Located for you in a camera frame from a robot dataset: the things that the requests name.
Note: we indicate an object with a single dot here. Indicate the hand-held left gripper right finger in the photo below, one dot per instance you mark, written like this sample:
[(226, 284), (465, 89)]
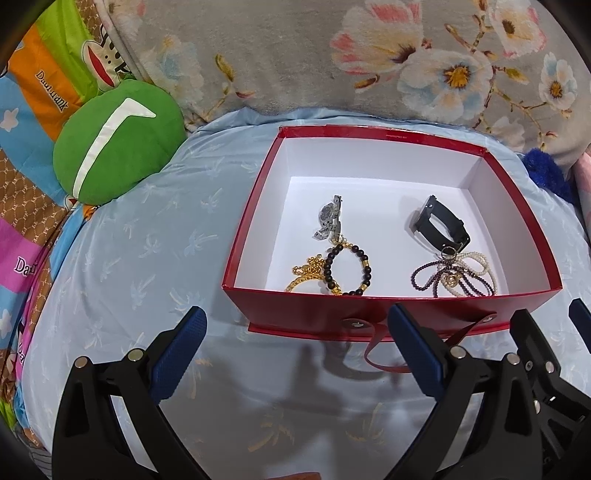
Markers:
[(415, 346)]

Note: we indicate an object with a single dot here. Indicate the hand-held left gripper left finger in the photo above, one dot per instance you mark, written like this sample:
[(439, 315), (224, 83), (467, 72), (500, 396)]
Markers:
[(184, 341)]

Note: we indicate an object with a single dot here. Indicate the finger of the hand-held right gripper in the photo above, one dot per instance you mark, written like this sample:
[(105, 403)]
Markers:
[(581, 314), (531, 341)]

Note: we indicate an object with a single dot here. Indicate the silver clip earring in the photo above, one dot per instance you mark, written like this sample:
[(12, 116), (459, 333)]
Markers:
[(449, 249)]

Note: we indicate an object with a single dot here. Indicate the gold bangle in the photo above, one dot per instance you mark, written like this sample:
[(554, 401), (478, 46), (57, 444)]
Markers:
[(300, 282)]

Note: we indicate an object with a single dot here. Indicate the light blue palm-print sheet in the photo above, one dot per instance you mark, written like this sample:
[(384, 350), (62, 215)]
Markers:
[(138, 258)]

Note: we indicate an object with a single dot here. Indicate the pink plush pillow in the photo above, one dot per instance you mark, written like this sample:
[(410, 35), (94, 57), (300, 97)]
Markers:
[(585, 184)]

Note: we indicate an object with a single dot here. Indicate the black wristwatch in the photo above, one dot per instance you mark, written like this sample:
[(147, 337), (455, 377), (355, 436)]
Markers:
[(450, 219)]

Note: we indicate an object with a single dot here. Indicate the blue fluffy toy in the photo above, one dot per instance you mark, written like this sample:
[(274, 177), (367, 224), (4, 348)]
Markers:
[(547, 173)]

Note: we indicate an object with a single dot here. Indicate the silver wristwatch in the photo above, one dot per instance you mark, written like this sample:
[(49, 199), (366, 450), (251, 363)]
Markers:
[(328, 214)]

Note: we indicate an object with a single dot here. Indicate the green pillow with white stripe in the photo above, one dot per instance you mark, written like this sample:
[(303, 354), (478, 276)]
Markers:
[(138, 152)]

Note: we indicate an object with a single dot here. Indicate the colourful printed blanket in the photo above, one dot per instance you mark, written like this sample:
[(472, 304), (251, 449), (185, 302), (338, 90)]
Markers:
[(46, 69)]

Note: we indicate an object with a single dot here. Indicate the grey floral blanket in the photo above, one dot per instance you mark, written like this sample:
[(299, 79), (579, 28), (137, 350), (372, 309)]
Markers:
[(300, 55)]

